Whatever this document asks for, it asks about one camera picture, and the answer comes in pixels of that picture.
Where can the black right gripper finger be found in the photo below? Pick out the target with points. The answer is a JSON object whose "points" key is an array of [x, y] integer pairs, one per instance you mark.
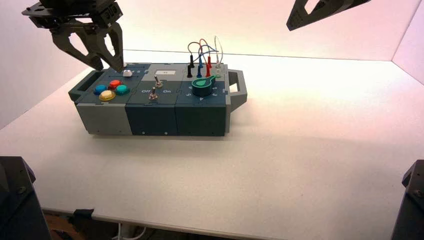
{"points": [[298, 18]]}

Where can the dark rotary knob green pointer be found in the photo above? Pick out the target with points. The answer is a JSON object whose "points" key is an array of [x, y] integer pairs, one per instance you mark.
{"points": [[202, 86]]}

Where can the blue and grey task box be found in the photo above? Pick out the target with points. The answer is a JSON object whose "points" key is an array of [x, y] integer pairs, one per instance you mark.
{"points": [[149, 119]]}

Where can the yellow dome push button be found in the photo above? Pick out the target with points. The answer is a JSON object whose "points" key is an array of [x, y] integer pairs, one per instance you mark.
{"points": [[107, 95]]}

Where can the blue dome push button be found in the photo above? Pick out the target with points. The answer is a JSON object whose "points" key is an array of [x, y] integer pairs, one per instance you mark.
{"points": [[100, 89]]}

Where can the white slider knob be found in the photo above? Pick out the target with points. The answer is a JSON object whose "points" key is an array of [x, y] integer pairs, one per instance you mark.
{"points": [[127, 73]]}

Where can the black table edge clamp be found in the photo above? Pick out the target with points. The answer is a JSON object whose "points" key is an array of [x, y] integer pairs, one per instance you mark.
{"points": [[81, 215]]}

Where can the metal toggle switch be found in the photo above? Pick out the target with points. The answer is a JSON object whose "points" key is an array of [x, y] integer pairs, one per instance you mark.
{"points": [[158, 82], [152, 94]]}

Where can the red dome push button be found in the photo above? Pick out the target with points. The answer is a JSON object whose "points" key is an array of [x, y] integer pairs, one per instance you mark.
{"points": [[115, 84]]}

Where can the teal dome push button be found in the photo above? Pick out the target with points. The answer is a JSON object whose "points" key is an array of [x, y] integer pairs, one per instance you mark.
{"points": [[122, 89]]}

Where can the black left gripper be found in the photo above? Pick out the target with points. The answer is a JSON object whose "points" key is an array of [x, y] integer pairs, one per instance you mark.
{"points": [[76, 10]]}

